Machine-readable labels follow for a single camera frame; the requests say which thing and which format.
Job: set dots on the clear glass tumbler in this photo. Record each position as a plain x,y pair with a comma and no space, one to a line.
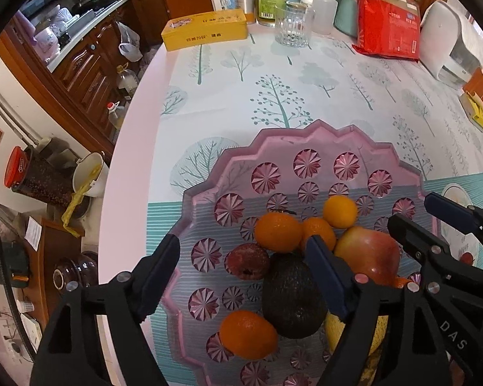
292,28

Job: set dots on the black device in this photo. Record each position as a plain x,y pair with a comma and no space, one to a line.
4,261

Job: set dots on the white cloth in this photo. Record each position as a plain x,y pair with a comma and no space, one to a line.
475,40

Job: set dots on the red plastic packet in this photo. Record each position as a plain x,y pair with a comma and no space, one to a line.
386,32

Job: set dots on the tree-print tablecloth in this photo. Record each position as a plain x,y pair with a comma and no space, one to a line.
265,108

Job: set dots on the yellow cloth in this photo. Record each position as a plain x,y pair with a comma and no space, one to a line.
73,209

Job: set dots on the small yellow paper box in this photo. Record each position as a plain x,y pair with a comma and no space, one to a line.
477,112

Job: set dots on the white paper sheet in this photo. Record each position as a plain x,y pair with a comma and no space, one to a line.
33,233

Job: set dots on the white plastic bottle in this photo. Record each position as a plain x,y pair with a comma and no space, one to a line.
324,12

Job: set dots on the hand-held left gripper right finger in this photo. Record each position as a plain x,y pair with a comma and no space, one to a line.
324,277

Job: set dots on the dark pot with lid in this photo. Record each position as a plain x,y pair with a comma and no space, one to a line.
80,267

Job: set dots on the wooden kitchen cabinet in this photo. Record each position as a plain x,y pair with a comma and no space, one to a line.
88,68

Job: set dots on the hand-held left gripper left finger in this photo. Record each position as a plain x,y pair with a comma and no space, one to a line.
161,277

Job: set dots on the small yellow-orange tangerine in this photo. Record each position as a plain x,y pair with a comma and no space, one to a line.
339,211

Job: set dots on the white plastic bag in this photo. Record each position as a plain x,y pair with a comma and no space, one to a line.
128,46

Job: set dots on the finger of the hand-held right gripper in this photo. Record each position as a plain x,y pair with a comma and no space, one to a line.
418,235
446,209

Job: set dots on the red-lidded dark container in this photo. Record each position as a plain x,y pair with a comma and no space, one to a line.
36,185

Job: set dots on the dark green avocado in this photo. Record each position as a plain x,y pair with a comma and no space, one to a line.
292,301

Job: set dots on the pink patterned bags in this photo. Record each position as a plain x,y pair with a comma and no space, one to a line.
44,36

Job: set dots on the clear oil bottle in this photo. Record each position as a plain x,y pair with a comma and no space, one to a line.
126,82
116,118

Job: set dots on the white water filter pitcher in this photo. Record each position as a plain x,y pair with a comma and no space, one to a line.
438,36

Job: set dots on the white enamel pot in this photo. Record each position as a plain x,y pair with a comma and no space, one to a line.
94,181

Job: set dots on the low wooden stand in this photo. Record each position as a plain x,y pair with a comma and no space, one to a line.
54,249

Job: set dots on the small dark red apple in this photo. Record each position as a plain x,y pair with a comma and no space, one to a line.
245,259

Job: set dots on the red and yellow apple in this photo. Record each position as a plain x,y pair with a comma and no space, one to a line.
366,253

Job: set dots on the teal container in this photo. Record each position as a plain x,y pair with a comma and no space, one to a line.
346,20

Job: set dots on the orange tangerine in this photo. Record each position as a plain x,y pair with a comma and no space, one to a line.
247,333
322,227
275,231

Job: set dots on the yellow speckled pear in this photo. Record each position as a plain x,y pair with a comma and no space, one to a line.
333,331

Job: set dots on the white wall pipes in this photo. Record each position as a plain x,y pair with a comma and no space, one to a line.
8,116

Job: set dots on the pink scalloped plastic tray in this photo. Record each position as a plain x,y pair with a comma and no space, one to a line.
241,193

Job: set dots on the white plate with black rim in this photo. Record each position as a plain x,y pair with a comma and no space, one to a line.
463,245

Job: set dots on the white power strip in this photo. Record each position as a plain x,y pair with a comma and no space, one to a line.
24,329

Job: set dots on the yellow flat box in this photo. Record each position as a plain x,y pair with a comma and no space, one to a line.
205,34

